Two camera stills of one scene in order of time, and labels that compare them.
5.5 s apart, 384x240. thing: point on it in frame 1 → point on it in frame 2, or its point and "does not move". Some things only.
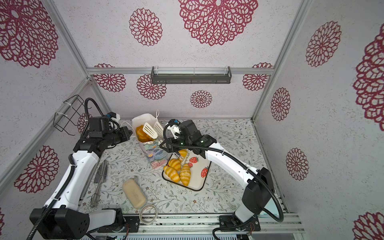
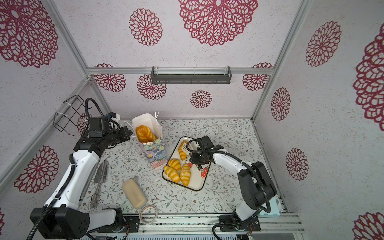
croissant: [175, 163] does not move
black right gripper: [172, 144] → [194, 159]
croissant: [183, 152] does not move
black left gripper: [123, 130] does not move
